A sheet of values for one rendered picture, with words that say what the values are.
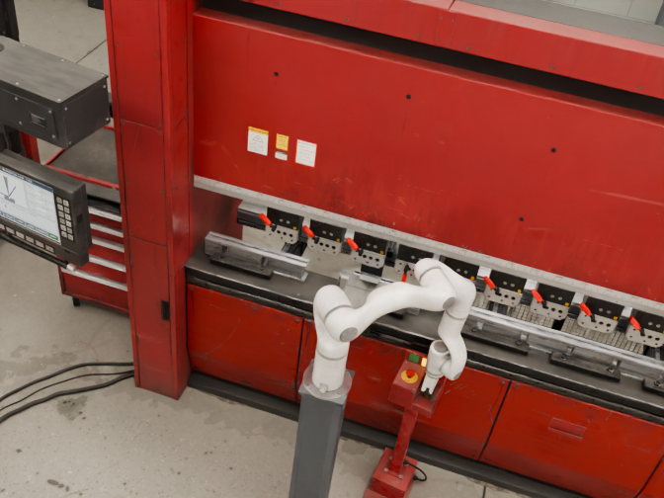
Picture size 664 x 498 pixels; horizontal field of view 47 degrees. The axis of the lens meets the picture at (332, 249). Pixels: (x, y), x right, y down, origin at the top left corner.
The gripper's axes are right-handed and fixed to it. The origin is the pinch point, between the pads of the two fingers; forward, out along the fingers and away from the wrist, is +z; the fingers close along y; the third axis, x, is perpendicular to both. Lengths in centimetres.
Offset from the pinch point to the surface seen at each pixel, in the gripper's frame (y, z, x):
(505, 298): -34, -36, 16
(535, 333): -37, -20, 33
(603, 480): -26, 46, 86
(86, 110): 30, -115, -136
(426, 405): 4.5, 3.1, 1.2
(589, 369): -34, -14, 59
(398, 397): 6.5, 2.9, -10.9
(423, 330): -21.8, -11.7, -12.2
